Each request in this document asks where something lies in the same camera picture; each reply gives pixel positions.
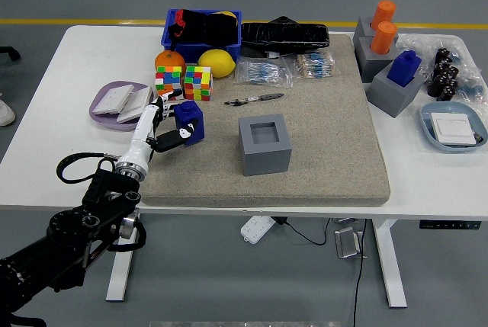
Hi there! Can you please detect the black plug with cord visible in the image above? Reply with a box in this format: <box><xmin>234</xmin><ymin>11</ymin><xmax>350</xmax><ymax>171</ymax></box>
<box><xmin>274</xmin><ymin>216</ymin><xmax>331</xmax><ymax>247</ymax></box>

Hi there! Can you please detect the blue square seal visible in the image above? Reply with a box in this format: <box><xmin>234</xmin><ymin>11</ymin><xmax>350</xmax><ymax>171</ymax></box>
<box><xmin>387</xmin><ymin>50</ymin><xmax>422</xmax><ymax>87</ymax></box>
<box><xmin>173</xmin><ymin>100</ymin><xmax>206</xmax><ymax>147</ymax></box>

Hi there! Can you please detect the black cloth with red trim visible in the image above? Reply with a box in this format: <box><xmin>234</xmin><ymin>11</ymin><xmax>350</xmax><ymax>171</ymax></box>
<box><xmin>167</xmin><ymin>8</ymin><xmax>239</xmax><ymax>46</ymax></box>

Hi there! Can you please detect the blue plastic bin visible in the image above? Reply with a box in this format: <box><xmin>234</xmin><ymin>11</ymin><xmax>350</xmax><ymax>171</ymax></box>
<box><xmin>160</xmin><ymin>8</ymin><xmax>243</xmax><ymax>59</ymax></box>

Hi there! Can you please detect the white table leg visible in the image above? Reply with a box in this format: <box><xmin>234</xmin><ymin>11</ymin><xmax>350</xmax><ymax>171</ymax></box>
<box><xmin>372</xmin><ymin>219</ymin><xmax>408</xmax><ymax>309</ymax></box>
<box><xmin>105</xmin><ymin>213</ymin><xmax>141</xmax><ymax>303</ymax></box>

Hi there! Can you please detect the small bag of blue parts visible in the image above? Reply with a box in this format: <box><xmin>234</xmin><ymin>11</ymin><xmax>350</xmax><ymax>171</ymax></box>
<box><xmin>457</xmin><ymin>82</ymin><xmax>485</xmax><ymax>101</ymax></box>

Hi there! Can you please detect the purple tray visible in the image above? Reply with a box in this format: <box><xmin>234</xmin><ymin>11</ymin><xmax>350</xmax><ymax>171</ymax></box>
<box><xmin>88</xmin><ymin>80</ymin><xmax>155</xmax><ymax>133</ymax></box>

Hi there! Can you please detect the white power strip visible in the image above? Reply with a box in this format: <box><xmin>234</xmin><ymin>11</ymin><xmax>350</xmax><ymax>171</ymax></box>
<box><xmin>239</xmin><ymin>215</ymin><xmax>276</xmax><ymax>245</ymax></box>

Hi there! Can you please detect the multicolour puzzle cube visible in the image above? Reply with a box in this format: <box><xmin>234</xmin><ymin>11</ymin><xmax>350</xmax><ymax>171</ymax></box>
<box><xmin>154</xmin><ymin>66</ymin><xmax>185</xmax><ymax>102</ymax></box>
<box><xmin>183</xmin><ymin>66</ymin><xmax>214</xmax><ymax>102</ymax></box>

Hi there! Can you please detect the clear plastic bag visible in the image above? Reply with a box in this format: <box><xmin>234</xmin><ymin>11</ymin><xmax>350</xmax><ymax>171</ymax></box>
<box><xmin>396</xmin><ymin>33</ymin><xmax>488</xmax><ymax>105</ymax></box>

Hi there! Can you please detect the grey seal holder block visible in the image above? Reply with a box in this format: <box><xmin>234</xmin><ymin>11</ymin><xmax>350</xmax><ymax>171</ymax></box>
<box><xmin>366</xmin><ymin>62</ymin><xmax>426</xmax><ymax>118</ymax></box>
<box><xmin>238</xmin><ymin>113</ymin><xmax>294</xmax><ymax>177</ymax></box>
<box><xmin>354</xmin><ymin>35</ymin><xmax>400</xmax><ymax>84</ymax></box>
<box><xmin>352</xmin><ymin>16</ymin><xmax>382</xmax><ymax>52</ymax></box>

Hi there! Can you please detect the black table control panel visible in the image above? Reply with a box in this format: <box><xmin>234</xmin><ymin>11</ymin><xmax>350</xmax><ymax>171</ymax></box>
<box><xmin>419</xmin><ymin>220</ymin><xmax>481</xmax><ymax>230</ymax></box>

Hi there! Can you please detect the person's white shoe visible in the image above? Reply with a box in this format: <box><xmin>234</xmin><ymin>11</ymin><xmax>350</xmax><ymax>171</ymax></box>
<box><xmin>0</xmin><ymin>92</ymin><xmax>16</xmax><ymax>127</ymax></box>

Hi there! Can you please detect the grey-brown mat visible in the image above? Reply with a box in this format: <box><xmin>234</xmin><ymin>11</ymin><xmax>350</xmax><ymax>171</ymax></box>
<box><xmin>136</xmin><ymin>34</ymin><xmax>392</xmax><ymax>208</ymax></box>

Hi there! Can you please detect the metal floor bracket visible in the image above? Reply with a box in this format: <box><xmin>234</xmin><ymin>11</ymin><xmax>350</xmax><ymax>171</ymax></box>
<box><xmin>333</xmin><ymin>226</ymin><xmax>368</xmax><ymax>260</ymax></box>

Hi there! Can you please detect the orange round seal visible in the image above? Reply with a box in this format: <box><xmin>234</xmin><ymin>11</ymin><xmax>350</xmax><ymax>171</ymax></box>
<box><xmin>370</xmin><ymin>21</ymin><xmax>398</xmax><ymax>56</ymax></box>
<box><xmin>370</xmin><ymin>0</ymin><xmax>397</xmax><ymax>33</ymax></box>

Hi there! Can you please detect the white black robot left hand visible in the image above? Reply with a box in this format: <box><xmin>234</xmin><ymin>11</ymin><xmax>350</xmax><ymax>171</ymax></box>
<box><xmin>118</xmin><ymin>89</ymin><xmax>198</xmax><ymax>168</ymax></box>

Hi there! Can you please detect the bag of blue resistors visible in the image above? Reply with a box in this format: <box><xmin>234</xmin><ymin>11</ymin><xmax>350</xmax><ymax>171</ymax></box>
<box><xmin>234</xmin><ymin>56</ymin><xmax>294</xmax><ymax>88</ymax></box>

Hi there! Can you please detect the black chair base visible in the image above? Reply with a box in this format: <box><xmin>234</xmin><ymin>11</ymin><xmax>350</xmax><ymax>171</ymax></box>
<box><xmin>0</xmin><ymin>45</ymin><xmax>22</xmax><ymax>62</ymax></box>

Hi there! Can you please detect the bag of brown resistors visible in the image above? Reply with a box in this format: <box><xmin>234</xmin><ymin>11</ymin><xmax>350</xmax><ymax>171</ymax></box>
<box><xmin>292</xmin><ymin>52</ymin><xmax>339</xmax><ymax>79</ymax></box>

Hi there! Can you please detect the black floor cable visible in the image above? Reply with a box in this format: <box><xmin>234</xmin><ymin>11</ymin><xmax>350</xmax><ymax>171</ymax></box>
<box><xmin>352</xmin><ymin>219</ymin><xmax>368</xmax><ymax>327</ymax></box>

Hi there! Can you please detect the orange fruit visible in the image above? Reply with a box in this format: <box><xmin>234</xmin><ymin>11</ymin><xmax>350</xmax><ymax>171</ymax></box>
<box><xmin>154</xmin><ymin>49</ymin><xmax>187</xmax><ymax>75</ymax></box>

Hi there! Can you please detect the light blue tray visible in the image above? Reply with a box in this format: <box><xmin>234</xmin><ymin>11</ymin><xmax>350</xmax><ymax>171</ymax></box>
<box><xmin>419</xmin><ymin>101</ymin><xmax>488</xmax><ymax>154</ymax></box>

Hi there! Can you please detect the yellow lemon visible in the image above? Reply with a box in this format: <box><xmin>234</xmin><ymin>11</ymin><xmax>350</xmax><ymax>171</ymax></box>
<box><xmin>197</xmin><ymin>48</ymin><xmax>236</xmax><ymax>79</ymax></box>

